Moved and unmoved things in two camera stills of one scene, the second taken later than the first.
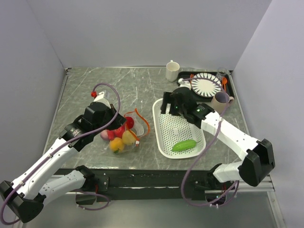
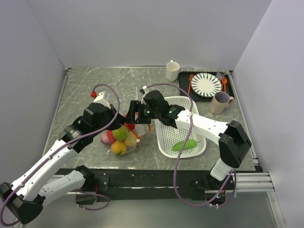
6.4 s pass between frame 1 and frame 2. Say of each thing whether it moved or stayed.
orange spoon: stayed
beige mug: stayed
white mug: stayed
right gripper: moved
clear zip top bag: moved
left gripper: stayed
